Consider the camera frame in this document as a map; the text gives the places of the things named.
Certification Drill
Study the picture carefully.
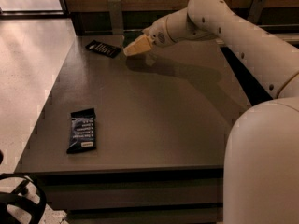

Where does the black rxbar chocolate wrapper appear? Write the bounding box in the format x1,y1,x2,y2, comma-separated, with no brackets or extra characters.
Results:
85,40,121,58

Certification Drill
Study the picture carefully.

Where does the left metal wall bracket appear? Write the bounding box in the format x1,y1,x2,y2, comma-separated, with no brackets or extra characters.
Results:
108,0,124,35

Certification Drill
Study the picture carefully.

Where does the green and yellow sponge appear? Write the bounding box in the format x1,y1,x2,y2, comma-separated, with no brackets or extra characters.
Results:
122,31,143,48

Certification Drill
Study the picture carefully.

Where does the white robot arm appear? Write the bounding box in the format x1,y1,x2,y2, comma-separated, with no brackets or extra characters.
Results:
124,0,299,224

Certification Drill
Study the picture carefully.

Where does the black office chair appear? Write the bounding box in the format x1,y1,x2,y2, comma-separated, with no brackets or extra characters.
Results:
0,149,48,224

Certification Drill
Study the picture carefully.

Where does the blue rxbar wrapper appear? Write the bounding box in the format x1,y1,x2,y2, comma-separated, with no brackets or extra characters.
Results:
66,108,96,154

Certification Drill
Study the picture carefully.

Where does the right metal wall bracket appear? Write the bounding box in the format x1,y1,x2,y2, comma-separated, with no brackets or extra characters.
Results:
247,0,266,24

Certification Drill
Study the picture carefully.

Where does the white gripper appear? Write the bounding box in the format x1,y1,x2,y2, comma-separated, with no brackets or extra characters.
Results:
123,16,174,57

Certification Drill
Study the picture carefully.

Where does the grey drawer cabinet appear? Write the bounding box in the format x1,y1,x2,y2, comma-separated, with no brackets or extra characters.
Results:
17,37,248,224

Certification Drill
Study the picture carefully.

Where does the metal wall bracket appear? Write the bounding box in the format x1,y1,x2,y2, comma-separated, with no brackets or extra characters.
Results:
247,0,266,24
108,0,124,35

